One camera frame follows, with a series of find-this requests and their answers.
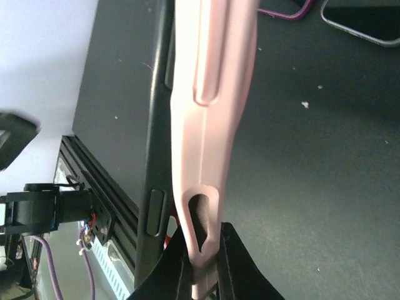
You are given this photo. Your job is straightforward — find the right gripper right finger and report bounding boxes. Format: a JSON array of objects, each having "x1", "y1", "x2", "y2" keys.
[{"x1": 217, "y1": 222, "x2": 284, "y2": 300}]

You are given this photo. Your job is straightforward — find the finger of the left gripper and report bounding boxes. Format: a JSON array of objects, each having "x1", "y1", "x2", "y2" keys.
[{"x1": 1, "y1": 111, "x2": 40, "y2": 171}]

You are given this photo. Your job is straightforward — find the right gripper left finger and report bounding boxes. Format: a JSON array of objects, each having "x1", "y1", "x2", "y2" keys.
[{"x1": 127, "y1": 227, "x2": 192, "y2": 300}]

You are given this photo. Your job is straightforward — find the pink phone case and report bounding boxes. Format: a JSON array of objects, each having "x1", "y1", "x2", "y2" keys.
[{"x1": 171, "y1": 1, "x2": 259, "y2": 299}]

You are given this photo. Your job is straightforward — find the black phone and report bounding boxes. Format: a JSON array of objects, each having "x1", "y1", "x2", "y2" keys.
[{"x1": 258, "y1": 0, "x2": 316, "y2": 21}]

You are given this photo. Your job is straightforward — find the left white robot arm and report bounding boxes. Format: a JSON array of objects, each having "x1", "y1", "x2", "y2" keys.
[{"x1": 1, "y1": 111, "x2": 95, "y2": 236}]

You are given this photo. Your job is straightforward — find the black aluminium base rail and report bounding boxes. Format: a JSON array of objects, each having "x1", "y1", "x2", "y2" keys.
[{"x1": 59, "y1": 136, "x2": 138, "y2": 272}]

